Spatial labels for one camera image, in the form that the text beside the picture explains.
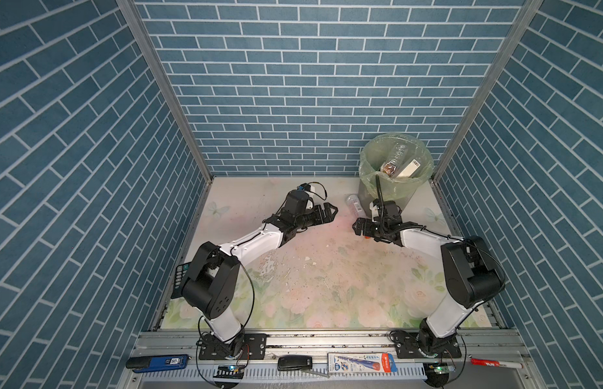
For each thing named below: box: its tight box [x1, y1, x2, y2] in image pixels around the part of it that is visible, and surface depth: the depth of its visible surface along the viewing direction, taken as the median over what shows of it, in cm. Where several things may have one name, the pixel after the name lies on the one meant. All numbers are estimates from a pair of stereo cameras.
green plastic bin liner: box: [359, 133, 435, 201], surface depth 95 cm
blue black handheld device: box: [125, 354, 190, 373], surface depth 70 cm
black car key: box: [277, 354, 313, 372], surface depth 70 cm
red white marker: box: [470, 358, 523, 369], surface depth 72 cm
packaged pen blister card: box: [327, 352, 398, 374], surface depth 72 cm
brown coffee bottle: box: [380, 162, 397, 177], surface depth 96 cm
